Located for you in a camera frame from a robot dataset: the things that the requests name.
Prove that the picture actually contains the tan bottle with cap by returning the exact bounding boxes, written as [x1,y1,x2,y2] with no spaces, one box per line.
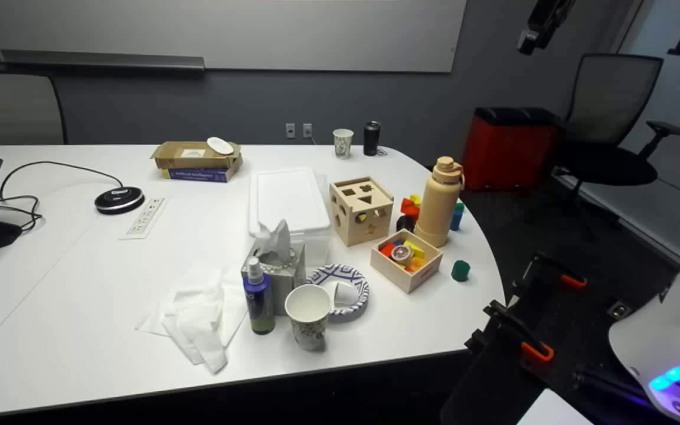
[412,154,468,251]

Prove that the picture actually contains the white tissue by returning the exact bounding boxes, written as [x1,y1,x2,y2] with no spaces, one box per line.
[248,218,294,263]

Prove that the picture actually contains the printed lid cylinder cup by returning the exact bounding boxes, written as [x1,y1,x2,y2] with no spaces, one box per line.
[389,244,416,266]

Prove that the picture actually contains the metal floor outlet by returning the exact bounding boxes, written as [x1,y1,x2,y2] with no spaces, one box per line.
[604,298,634,322]

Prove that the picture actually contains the flat cardboard box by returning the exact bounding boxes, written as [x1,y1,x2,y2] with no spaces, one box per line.
[148,140,245,172]

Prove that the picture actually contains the wall whiteboard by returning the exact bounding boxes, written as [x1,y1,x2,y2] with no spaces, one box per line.
[0,0,470,75]

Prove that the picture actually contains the green cylinder block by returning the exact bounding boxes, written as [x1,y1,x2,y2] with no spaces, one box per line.
[449,257,472,284]

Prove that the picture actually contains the white paper towels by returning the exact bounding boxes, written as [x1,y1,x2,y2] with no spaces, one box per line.
[136,266,250,375]

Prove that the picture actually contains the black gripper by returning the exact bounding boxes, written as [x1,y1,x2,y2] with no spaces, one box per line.
[514,0,578,57]

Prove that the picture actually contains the grey tissue box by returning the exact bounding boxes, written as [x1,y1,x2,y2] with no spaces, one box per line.
[241,238,309,316]

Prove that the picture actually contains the blue book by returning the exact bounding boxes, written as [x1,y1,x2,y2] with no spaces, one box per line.
[168,165,233,185]

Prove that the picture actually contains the printed white paper cup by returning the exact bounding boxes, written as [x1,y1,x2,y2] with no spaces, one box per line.
[331,128,356,158]
[281,284,335,355]

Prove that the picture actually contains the black tumbler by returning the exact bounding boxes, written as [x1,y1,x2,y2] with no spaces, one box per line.
[361,117,382,158]

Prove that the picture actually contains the black mesh office chair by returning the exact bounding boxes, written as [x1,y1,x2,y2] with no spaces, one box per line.
[549,53,680,200]

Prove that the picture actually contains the red bin black lid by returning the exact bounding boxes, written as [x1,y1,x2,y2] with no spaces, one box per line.
[460,104,562,197]

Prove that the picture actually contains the white flat board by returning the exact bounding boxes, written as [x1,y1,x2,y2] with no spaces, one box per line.
[514,387,594,425]

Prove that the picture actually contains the grey backed chair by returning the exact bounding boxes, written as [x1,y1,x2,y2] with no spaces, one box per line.
[0,71,68,147]

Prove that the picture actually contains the small white paper cup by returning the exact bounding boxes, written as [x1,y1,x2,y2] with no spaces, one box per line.
[331,282,363,311]

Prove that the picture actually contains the black round speaker puck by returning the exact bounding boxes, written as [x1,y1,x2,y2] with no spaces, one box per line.
[93,185,146,218]

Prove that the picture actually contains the white round tape roll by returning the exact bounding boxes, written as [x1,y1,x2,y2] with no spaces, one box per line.
[206,135,238,158]

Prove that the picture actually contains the white label strip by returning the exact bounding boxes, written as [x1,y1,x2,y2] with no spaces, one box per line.
[119,197,168,244]

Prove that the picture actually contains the wooden shape sorter cube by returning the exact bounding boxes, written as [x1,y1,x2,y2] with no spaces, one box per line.
[329,175,397,247]

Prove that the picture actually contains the white styrofoam box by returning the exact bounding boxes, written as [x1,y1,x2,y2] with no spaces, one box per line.
[245,165,335,266]

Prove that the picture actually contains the red rounded block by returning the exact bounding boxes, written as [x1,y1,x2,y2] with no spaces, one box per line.
[398,197,422,224]

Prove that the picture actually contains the spray bottle blue collar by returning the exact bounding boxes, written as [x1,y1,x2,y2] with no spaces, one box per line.
[242,256,277,338]

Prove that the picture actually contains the orange handled clamp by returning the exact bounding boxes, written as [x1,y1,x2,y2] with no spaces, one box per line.
[554,270,590,293]
[516,338,557,365]

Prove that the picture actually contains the black puck cable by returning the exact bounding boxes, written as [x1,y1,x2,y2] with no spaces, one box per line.
[0,158,133,232]

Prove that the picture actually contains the wooden toy tray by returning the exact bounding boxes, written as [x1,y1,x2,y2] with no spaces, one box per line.
[368,227,443,295]

